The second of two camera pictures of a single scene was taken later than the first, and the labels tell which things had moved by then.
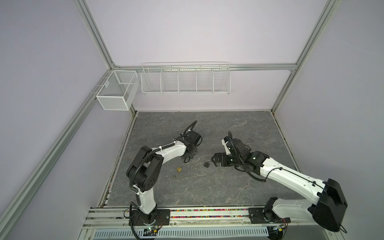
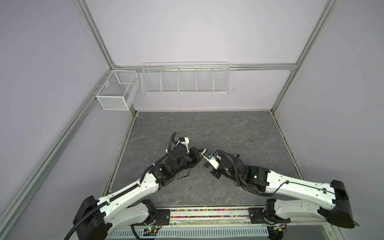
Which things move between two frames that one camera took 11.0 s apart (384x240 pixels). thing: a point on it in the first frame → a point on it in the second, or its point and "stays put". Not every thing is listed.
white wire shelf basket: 186,77 stays put
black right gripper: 223,156 → 215,172
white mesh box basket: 119,90 stays put
